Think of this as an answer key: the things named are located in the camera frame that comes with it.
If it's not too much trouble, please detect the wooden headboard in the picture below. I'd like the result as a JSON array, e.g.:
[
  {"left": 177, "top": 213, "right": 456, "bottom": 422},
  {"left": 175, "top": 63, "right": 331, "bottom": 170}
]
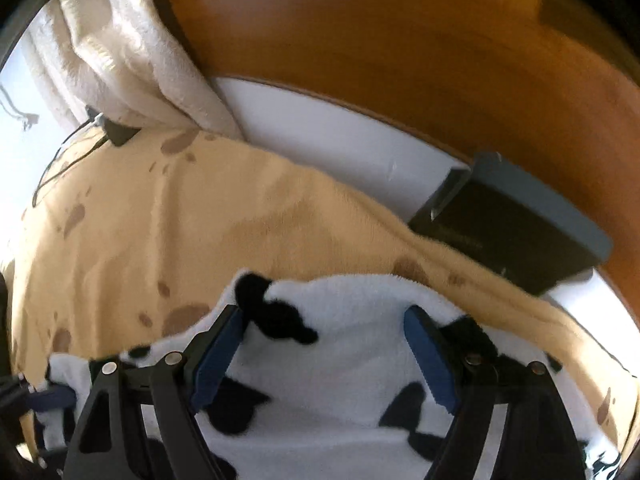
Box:
[{"left": 155, "top": 0, "right": 640, "bottom": 321}]

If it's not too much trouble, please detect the black power adapter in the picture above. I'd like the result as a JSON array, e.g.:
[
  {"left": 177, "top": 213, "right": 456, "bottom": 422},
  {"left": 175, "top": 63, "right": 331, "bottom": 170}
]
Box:
[{"left": 85, "top": 105, "right": 143, "bottom": 148}]

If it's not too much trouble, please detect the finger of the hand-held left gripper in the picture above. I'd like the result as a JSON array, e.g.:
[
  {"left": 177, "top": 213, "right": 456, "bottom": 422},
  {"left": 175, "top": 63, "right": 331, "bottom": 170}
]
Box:
[{"left": 0, "top": 372, "right": 77, "bottom": 411}]

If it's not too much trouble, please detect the white curtain cord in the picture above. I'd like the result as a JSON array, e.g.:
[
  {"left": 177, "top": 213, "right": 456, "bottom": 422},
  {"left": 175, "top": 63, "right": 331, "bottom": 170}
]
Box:
[{"left": 0, "top": 85, "right": 40, "bottom": 132}]

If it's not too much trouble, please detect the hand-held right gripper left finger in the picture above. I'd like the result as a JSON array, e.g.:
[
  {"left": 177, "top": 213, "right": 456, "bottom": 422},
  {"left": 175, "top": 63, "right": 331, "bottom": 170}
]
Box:
[{"left": 62, "top": 304, "right": 247, "bottom": 480}]

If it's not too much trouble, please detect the cow print fleece garment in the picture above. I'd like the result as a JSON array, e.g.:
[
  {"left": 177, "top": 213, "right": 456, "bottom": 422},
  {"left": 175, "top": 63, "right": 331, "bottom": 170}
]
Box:
[{"left": 35, "top": 270, "right": 623, "bottom": 480}]

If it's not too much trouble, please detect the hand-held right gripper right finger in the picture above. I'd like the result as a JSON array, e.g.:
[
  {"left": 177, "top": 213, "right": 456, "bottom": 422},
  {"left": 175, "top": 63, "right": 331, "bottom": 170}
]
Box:
[{"left": 403, "top": 305, "right": 588, "bottom": 480}]

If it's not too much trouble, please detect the thin black adapter cable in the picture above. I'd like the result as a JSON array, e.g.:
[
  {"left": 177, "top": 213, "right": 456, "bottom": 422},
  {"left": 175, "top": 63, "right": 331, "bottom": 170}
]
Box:
[{"left": 32, "top": 115, "right": 108, "bottom": 208}]

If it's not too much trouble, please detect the cream curtain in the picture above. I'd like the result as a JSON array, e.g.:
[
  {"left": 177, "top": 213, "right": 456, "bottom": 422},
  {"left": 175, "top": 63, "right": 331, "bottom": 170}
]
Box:
[{"left": 25, "top": 0, "right": 246, "bottom": 141}]

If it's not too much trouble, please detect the tan paw print blanket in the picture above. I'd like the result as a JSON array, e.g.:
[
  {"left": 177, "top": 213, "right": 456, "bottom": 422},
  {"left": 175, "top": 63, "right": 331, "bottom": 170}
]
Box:
[{"left": 10, "top": 127, "right": 640, "bottom": 461}]

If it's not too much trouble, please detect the white mattress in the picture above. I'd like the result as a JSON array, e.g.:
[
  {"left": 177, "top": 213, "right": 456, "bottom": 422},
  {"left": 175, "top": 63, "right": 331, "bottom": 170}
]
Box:
[{"left": 212, "top": 76, "right": 631, "bottom": 371}]

